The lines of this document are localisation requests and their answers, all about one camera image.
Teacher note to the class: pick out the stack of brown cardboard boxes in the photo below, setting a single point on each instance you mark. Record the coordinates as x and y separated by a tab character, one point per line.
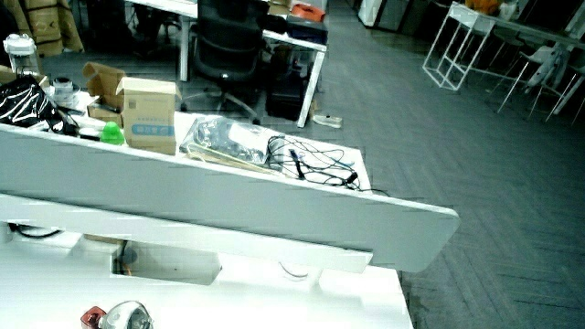
48	25

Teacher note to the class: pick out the small red object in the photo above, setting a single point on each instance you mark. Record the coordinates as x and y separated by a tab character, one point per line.
91	317

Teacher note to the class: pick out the cardboard box with blue label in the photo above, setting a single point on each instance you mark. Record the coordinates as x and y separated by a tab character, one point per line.
149	114

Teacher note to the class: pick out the flat brown cardboard box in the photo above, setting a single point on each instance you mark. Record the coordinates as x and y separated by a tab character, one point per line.
104	113

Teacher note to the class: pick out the black plastic bag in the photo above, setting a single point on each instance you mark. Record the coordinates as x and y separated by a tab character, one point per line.
23	102

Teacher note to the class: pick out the clear round container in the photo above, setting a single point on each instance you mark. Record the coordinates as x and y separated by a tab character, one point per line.
64	89

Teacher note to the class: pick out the white office desk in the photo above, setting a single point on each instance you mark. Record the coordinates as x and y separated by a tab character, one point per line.
292	40

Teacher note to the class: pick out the yellow object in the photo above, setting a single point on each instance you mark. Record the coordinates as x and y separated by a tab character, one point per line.
482	5

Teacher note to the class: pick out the white cabinet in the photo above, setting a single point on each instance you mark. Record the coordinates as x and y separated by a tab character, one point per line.
388	13

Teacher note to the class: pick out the open brown cardboard box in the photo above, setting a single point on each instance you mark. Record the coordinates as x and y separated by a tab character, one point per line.
105	82

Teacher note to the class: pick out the clear plastic bag of parts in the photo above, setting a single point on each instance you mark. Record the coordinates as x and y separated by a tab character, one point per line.
224	137

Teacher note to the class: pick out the white shoe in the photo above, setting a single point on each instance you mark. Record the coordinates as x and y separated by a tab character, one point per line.
327	120

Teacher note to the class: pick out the orange bag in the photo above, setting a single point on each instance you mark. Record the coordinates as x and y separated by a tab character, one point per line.
308	12

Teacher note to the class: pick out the silver round glass object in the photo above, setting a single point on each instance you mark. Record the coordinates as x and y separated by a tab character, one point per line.
125	316

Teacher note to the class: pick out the white lidded clear jar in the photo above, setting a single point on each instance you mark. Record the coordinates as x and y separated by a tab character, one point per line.
20	52

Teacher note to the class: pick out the beige flat envelope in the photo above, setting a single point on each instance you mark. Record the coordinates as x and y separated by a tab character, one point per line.
219	159

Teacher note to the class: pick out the white stool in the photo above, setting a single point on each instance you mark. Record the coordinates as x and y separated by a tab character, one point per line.
539	56

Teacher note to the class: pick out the white hanging cloth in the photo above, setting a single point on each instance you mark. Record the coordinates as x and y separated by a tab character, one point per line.
550	64

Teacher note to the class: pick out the green plastic dome cap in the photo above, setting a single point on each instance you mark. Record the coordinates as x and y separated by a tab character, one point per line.
112	134

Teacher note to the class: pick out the dark blue crate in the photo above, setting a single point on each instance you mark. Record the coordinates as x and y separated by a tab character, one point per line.
307	28

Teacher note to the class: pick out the black computer tower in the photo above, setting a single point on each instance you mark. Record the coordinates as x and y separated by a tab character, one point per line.
285	96

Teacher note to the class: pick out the white metal frame table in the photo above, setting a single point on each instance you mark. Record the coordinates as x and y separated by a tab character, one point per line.
461	18

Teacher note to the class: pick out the white desk partition panel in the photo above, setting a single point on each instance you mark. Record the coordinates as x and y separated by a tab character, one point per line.
237	205

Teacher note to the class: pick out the black office chair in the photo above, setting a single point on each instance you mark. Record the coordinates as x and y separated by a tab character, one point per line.
228	50

